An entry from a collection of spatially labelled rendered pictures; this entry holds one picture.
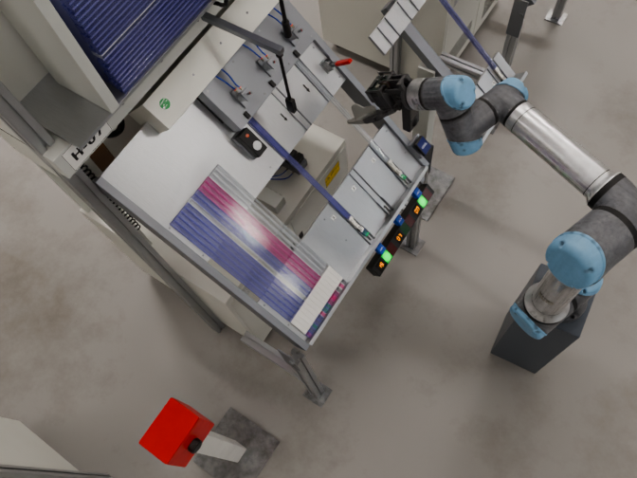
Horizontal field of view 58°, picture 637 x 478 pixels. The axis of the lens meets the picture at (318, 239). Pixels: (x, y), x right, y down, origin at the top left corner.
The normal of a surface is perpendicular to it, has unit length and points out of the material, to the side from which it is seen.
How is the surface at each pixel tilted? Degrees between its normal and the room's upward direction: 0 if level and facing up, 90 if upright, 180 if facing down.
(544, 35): 0
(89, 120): 0
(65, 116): 0
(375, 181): 45
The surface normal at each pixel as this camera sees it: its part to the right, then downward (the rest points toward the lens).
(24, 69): 0.83, 0.47
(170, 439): -0.10, -0.41
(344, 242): 0.51, 0.04
